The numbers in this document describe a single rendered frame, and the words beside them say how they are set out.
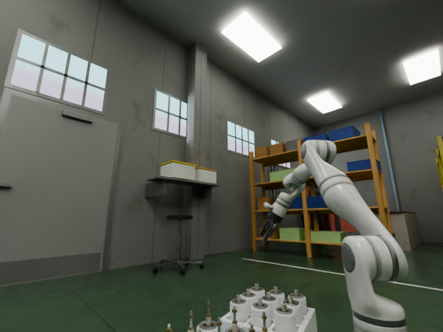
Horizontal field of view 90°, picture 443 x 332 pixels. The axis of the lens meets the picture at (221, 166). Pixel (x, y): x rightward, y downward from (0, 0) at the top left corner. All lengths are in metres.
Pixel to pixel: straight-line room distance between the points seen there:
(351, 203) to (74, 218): 3.20
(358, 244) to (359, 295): 0.10
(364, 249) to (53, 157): 3.34
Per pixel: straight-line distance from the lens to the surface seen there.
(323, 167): 0.75
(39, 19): 4.30
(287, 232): 4.63
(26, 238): 3.39
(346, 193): 0.67
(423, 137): 9.01
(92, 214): 3.49
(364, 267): 0.56
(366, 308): 0.58
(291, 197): 1.13
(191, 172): 3.54
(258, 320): 1.27
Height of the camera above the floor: 0.67
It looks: 13 degrees up
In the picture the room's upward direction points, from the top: straight up
